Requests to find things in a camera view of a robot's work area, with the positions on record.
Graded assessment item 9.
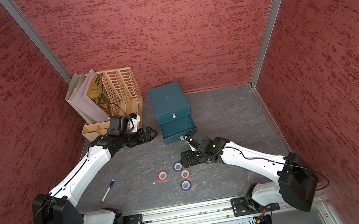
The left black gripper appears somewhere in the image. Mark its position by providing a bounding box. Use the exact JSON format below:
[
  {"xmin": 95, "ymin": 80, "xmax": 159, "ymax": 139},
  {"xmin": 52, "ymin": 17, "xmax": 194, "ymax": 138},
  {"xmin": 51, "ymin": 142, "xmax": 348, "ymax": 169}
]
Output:
[{"xmin": 119, "ymin": 125, "xmax": 159, "ymax": 148}]

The purple tape roll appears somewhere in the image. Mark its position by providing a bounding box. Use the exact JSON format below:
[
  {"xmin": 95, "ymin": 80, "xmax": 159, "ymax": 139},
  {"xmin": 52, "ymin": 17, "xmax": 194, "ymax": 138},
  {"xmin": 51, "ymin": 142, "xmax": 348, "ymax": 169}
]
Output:
[
  {"xmin": 180, "ymin": 180, "xmax": 192, "ymax": 192},
  {"xmin": 173, "ymin": 162, "xmax": 184, "ymax": 173}
]

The red tape roll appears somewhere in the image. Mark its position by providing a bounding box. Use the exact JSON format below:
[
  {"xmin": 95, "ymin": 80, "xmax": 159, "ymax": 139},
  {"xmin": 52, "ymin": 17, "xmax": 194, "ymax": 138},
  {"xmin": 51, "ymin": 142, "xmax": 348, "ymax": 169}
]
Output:
[
  {"xmin": 158, "ymin": 170, "xmax": 169, "ymax": 182},
  {"xmin": 180, "ymin": 169, "xmax": 191, "ymax": 180}
]

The teal three-drawer cabinet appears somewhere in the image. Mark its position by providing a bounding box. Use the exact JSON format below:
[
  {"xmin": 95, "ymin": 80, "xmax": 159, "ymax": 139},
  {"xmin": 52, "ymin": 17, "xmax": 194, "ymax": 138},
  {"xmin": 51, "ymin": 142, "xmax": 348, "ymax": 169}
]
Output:
[{"xmin": 148, "ymin": 82, "xmax": 196, "ymax": 145}]

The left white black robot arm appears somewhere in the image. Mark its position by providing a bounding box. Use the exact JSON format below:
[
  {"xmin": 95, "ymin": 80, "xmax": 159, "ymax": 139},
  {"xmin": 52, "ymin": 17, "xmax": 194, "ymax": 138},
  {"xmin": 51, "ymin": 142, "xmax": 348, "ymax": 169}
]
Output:
[{"xmin": 32, "ymin": 113, "xmax": 158, "ymax": 224}]

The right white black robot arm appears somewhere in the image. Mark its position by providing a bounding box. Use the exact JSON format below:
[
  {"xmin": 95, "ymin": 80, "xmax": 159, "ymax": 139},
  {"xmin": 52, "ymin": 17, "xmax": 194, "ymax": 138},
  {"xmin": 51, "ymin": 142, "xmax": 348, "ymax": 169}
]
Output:
[{"xmin": 181, "ymin": 129, "xmax": 319, "ymax": 213}]

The beige plastic file organizer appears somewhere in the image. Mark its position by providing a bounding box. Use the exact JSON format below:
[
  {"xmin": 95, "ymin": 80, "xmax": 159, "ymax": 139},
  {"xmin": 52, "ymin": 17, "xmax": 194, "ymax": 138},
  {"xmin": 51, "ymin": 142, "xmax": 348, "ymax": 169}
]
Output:
[{"xmin": 82, "ymin": 67, "xmax": 143, "ymax": 142}]

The blue capped white marker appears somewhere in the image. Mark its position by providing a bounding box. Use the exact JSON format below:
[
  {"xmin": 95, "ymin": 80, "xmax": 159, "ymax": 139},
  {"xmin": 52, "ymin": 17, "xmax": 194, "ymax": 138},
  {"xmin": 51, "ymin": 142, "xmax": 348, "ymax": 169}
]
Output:
[{"xmin": 101, "ymin": 179, "xmax": 115, "ymax": 203}]

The yellow illustrated book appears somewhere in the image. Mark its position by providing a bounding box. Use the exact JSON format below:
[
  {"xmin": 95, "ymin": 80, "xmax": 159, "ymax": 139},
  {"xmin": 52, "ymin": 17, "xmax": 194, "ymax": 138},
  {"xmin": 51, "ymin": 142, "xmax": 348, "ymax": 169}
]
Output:
[{"xmin": 86, "ymin": 72, "xmax": 111, "ymax": 116}]

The lilac folder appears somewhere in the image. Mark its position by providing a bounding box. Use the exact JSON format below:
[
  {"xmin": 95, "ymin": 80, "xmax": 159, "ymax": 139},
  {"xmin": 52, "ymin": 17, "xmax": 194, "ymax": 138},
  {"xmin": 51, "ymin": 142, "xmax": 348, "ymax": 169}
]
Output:
[{"xmin": 74, "ymin": 70, "xmax": 109, "ymax": 124}]

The beige cardboard folder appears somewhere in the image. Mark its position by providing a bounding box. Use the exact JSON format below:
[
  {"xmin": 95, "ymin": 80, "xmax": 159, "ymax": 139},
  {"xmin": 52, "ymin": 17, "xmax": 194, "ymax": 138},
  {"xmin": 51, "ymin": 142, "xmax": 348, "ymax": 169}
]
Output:
[{"xmin": 65, "ymin": 72, "xmax": 94, "ymax": 124}]

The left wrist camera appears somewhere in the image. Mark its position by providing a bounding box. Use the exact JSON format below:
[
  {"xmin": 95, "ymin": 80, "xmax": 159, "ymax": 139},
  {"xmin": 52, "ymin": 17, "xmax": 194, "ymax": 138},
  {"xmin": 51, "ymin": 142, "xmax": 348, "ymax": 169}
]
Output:
[{"xmin": 127, "ymin": 113, "xmax": 141, "ymax": 133}]

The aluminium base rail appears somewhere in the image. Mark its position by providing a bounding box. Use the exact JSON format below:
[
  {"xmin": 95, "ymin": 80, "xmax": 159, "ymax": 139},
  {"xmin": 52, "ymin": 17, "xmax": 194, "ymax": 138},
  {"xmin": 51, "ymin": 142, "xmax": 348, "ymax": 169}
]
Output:
[{"xmin": 62, "ymin": 179, "xmax": 331, "ymax": 224}]

